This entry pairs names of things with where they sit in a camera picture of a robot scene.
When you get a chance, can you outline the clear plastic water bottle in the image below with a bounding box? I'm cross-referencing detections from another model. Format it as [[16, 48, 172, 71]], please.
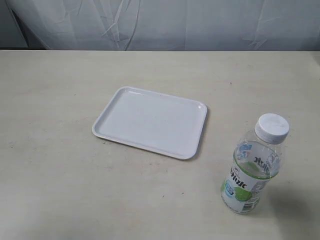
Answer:
[[220, 113, 290, 214]]

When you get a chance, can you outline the white rectangular plastic tray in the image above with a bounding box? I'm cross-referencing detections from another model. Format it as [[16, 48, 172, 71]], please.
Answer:
[[92, 86, 208, 160]]

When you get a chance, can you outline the white backdrop cloth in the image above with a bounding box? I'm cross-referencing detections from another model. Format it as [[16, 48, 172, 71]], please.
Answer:
[[3, 0, 320, 51]]

